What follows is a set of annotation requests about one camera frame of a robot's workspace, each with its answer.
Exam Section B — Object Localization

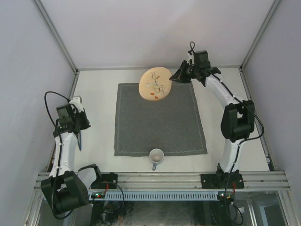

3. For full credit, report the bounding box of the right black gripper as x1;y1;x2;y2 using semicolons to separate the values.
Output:
170;60;198;84

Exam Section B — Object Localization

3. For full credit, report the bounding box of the beige bird pattern plate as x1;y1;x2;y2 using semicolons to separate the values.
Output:
139;67;172;101

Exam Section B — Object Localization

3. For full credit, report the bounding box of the grey cloth placemat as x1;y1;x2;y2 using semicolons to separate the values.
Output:
114;83;207;157

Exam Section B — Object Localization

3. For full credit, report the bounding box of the white mug blue handle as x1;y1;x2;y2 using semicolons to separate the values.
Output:
149;148;165;171

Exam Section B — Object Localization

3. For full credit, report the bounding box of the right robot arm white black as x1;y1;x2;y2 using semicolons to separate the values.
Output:
170;50;255;189

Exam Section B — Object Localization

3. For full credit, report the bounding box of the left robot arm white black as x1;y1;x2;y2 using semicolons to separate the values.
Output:
40;99;117;219

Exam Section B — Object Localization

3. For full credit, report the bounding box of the blue plastic spoon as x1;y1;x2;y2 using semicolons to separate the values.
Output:
78;132;82;151

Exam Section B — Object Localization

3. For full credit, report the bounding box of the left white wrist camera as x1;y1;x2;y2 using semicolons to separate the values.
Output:
69;96;85;113

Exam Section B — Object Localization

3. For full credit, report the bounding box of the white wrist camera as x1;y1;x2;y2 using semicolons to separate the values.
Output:
69;96;85;113
187;53;194;65

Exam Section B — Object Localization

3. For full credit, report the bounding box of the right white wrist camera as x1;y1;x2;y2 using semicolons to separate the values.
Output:
187;53;194;65

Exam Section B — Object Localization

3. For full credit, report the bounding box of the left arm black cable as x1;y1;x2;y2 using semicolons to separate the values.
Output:
44;91;71;219

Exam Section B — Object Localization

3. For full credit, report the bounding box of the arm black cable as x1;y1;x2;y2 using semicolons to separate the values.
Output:
44;91;71;219
187;41;264;189

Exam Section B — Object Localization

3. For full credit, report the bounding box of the blue slotted cable duct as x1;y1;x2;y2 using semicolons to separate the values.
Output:
89;191;218;201

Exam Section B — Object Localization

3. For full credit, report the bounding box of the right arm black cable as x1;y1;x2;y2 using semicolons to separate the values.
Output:
187;41;264;189

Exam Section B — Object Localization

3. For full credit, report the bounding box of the aluminium front rail frame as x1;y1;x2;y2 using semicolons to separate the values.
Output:
34;171;291;193

